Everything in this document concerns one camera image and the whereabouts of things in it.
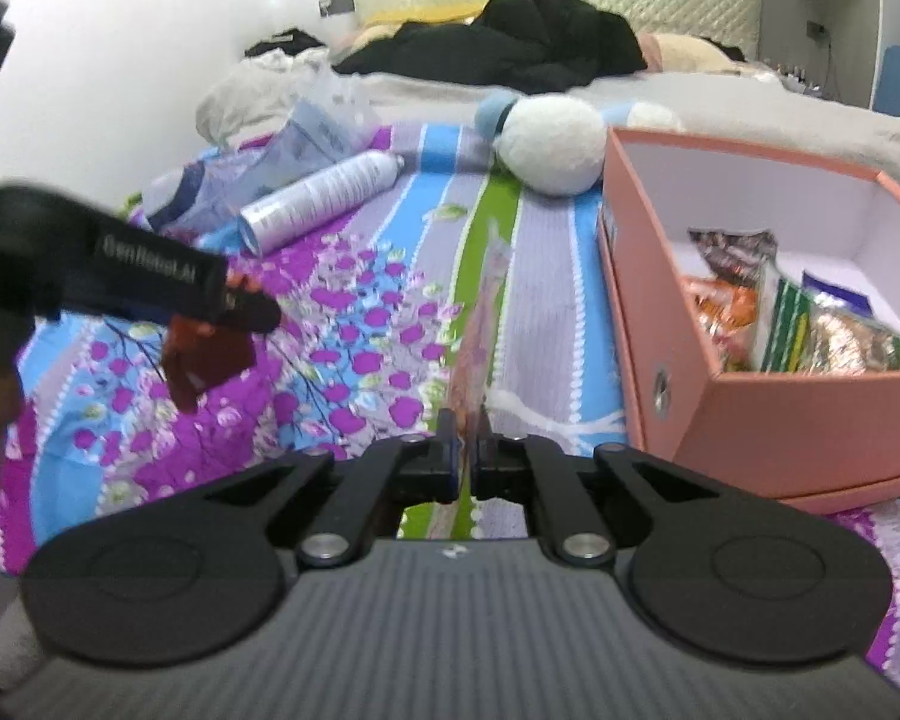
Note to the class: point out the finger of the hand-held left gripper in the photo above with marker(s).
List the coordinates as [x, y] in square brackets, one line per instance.
[255, 311]

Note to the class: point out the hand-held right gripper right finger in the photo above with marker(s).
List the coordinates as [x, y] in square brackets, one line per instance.
[495, 469]

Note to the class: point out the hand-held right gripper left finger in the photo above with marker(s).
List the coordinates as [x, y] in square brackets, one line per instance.
[431, 465]

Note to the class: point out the red foil snack packet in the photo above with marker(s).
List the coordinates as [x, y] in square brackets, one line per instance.
[202, 360]

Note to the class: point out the gold striped snack packet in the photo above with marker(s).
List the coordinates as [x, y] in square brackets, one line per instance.
[480, 330]

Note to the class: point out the orange snack packet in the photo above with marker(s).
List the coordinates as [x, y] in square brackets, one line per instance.
[720, 315]

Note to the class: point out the pink cardboard box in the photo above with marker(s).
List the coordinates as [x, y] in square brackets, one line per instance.
[795, 427]

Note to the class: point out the dark brown snack packet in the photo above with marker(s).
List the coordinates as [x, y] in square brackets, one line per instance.
[735, 251]

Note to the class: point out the green and white snack packet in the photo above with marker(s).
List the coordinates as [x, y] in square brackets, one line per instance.
[832, 337]

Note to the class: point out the blue snack packet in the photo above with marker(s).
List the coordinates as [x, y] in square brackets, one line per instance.
[840, 289]

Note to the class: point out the white spray can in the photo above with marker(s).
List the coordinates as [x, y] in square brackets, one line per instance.
[315, 199]

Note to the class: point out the floral striped bed sheet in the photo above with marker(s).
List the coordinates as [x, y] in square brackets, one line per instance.
[390, 330]

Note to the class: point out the clear plastic zip bag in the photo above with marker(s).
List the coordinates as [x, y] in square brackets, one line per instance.
[315, 127]

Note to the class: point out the pile of clothes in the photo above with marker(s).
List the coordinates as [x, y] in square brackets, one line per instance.
[285, 41]

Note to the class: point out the white and blue plush toy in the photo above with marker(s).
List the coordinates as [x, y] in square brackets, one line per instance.
[555, 142]

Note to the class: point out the yellow cloth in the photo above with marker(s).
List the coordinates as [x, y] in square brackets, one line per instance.
[420, 13]

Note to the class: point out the black jacket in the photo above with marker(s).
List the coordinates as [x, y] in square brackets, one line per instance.
[540, 37]

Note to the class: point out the grey duvet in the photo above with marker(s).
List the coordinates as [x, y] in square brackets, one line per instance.
[795, 127]

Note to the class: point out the pink and beige pillow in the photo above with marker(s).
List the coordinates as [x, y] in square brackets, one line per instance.
[682, 51]

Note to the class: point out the small black garment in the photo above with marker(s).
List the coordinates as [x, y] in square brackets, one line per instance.
[724, 49]

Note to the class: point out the row of small bottles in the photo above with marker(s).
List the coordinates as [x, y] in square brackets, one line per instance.
[795, 73]

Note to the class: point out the grey wall plate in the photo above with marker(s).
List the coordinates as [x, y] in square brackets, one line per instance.
[336, 7]

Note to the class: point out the black wall socket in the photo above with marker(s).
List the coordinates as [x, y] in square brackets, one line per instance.
[817, 28]

